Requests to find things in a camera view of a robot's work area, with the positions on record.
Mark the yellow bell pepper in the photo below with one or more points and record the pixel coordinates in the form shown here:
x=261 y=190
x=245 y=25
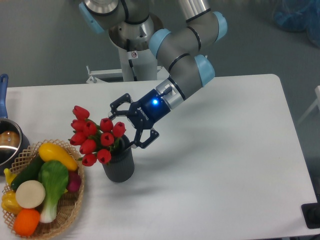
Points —
x=9 y=202

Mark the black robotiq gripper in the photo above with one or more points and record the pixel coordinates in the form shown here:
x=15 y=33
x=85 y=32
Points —
x=143 y=114

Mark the red tulip bouquet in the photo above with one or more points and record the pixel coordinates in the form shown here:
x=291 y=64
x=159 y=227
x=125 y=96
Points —
x=97 y=142

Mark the yellow banana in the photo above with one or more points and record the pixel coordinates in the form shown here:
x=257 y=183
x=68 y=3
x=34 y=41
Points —
x=9 y=176

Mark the green bok choy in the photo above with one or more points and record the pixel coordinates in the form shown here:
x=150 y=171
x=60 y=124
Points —
x=54 y=177

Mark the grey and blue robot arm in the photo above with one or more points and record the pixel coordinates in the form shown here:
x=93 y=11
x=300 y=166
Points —
x=143 y=43

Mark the cream round radish slice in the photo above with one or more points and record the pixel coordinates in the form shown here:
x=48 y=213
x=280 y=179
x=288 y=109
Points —
x=30 y=194

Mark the blue plastic bag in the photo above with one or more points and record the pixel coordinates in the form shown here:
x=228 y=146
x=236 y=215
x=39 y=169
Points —
x=299 y=16

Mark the white furniture frame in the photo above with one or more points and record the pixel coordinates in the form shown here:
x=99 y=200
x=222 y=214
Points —
x=315 y=105

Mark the dark grey ribbed vase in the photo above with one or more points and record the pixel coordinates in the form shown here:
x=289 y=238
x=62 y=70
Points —
x=121 y=166

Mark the woven wicker basket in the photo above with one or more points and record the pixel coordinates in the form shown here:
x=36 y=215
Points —
x=68 y=206

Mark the green cucumber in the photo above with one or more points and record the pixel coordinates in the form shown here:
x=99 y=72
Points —
x=30 y=172

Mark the black device at table edge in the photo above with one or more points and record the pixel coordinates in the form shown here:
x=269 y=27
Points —
x=311 y=214

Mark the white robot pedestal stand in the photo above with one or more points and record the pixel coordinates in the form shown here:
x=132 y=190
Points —
x=134 y=66

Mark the orange fruit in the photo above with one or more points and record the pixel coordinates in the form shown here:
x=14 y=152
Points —
x=26 y=222

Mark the yellow squash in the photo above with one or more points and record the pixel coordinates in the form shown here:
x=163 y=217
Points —
x=52 y=152

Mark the blue handled steel saucepan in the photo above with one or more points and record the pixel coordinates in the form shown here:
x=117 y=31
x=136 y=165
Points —
x=12 y=139

